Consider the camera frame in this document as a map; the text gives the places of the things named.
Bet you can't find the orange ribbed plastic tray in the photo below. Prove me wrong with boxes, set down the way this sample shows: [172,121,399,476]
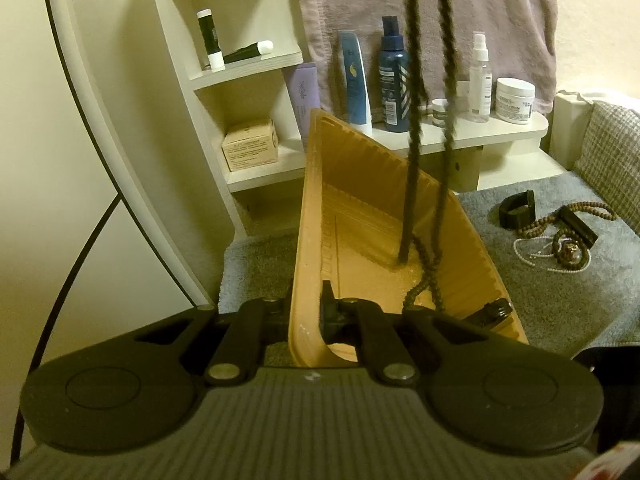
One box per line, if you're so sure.
[288,108,531,368]

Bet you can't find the black rectangular bar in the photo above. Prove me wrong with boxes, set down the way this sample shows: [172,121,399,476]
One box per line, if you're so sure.
[560,207,599,247]

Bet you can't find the white shelf unit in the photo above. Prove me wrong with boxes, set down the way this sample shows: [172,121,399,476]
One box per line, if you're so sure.
[147,0,551,241]

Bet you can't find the mauve towel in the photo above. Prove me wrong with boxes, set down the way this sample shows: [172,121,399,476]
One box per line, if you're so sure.
[291,0,558,116]

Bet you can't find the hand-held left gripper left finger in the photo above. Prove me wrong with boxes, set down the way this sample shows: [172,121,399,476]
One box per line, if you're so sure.
[134,290,296,387]

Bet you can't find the checkered cushion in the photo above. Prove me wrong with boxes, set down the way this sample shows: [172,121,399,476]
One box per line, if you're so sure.
[572,100,640,236]

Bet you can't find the dark charm bracelet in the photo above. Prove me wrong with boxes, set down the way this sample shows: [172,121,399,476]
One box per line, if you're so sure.
[551,232,585,265]

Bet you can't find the black bead necklace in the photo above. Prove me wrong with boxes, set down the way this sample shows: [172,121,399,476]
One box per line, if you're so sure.
[397,0,457,313]

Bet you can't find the clear spray bottle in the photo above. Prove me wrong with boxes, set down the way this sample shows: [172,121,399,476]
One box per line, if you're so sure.
[468,31,493,123]

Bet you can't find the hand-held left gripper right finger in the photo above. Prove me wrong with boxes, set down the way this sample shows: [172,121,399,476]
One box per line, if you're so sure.
[319,281,492,387]

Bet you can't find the white curved furniture panel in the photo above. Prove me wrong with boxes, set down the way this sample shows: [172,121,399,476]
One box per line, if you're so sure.
[0,0,221,361]

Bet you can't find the brown bead necklace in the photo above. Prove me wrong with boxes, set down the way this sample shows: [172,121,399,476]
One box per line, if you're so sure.
[520,201,617,242]

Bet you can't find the light blue white tube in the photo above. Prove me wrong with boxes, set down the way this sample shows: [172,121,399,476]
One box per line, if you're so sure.
[337,30,373,126]

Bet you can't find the black tube with white cap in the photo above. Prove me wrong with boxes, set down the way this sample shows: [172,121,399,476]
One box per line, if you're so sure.
[222,40,275,65]

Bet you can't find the small green label jar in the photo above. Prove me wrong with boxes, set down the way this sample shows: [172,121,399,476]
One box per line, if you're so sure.
[431,98,453,128]

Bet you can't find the grey mat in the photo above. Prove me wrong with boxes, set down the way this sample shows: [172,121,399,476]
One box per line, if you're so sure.
[217,170,640,361]

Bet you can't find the white pearl necklace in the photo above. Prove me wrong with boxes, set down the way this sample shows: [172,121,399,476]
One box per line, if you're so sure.
[513,236,592,276]

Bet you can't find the black clip piece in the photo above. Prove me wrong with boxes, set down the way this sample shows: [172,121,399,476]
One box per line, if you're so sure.
[465,298,512,328]

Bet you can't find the white red printed paper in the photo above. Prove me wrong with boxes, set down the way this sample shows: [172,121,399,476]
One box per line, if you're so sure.
[575,440,640,480]

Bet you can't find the black cable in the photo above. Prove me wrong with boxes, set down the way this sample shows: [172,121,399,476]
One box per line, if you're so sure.
[10,192,123,466]

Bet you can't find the purple tube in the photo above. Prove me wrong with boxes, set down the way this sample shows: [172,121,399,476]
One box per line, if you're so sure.
[282,62,321,148]

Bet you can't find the white cream jar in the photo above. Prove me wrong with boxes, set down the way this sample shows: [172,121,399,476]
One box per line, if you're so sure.
[495,77,537,125]

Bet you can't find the beige cardboard box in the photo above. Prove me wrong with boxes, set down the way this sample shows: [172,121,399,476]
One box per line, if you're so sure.
[221,119,279,173]

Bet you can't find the black white upright tube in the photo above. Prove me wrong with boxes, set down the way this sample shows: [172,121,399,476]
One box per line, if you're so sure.
[196,9,224,71]

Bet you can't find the dark blue spray bottle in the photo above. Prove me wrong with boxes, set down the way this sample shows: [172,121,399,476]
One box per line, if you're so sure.
[377,16,413,133]

